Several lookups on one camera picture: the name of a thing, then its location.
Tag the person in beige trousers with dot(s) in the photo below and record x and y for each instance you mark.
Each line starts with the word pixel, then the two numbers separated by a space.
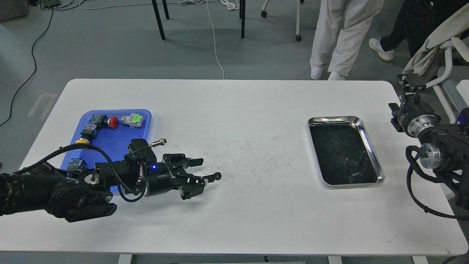
pixel 340 31

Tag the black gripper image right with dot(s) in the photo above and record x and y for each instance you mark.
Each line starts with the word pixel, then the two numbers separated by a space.
pixel 412 117

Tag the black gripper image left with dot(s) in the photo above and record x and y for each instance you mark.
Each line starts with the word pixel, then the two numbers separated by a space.
pixel 160 181

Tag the person in black trousers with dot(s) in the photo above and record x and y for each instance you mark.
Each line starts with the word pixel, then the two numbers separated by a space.
pixel 416 20

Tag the white chair with beige cloth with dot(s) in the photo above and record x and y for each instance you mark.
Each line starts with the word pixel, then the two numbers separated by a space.
pixel 430 61

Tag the metal tray with black mat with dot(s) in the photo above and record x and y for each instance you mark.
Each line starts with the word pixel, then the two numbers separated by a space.
pixel 336 141

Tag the grey green connector part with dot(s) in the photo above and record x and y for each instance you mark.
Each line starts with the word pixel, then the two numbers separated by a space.
pixel 133 120

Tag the white rolling chair base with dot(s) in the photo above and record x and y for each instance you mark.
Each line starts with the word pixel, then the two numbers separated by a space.
pixel 299 3

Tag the green push button switch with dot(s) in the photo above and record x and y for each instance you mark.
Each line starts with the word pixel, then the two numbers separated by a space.
pixel 76 167

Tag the blue plastic tray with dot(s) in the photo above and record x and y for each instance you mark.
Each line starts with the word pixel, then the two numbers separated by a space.
pixel 113 142

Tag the red push button switch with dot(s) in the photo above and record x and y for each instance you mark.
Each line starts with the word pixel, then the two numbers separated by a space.
pixel 96 123

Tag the yellow push button switch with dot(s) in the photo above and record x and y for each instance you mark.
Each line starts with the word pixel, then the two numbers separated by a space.
pixel 82 140

